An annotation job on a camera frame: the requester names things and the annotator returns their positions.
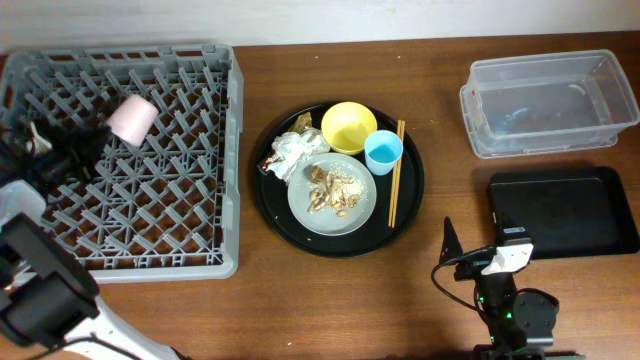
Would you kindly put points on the grey dishwasher rack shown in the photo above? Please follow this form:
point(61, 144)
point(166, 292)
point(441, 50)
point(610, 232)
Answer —
point(167, 210)

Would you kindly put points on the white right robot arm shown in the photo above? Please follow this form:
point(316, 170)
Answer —
point(520, 322)

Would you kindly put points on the wooden chopstick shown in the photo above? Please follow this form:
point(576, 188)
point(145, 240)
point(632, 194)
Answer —
point(394, 175)
point(398, 175)

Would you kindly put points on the yellow plastic bowl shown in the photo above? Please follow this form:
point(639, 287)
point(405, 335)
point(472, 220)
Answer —
point(346, 126)

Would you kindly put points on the blue plastic cup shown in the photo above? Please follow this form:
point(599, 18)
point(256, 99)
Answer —
point(383, 149)

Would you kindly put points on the crumpled white tissue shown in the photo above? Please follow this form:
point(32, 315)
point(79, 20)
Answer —
point(290, 150)

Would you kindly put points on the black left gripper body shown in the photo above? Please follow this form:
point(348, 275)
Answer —
point(62, 160)

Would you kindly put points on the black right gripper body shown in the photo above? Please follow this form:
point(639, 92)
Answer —
point(472, 268)

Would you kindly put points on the clear plastic bin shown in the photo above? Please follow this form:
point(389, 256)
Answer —
point(546, 103)

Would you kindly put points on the pink plastic cup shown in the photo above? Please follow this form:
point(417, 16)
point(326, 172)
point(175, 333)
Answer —
point(132, 120)

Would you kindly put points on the black rectangular bin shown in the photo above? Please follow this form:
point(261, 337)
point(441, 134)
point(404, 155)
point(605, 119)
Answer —
point(568, 212)

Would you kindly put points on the grey plate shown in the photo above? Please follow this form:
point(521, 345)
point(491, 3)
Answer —
point(326, 222)

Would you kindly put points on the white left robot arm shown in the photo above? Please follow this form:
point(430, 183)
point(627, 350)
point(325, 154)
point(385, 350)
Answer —
point(47, 297)

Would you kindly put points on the food scraps on plate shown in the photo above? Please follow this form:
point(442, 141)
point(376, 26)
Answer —
point(335, 190)

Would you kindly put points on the gold coffee sachet wrapper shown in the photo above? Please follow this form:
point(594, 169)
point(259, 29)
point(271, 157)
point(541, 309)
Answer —
point(302, 123)

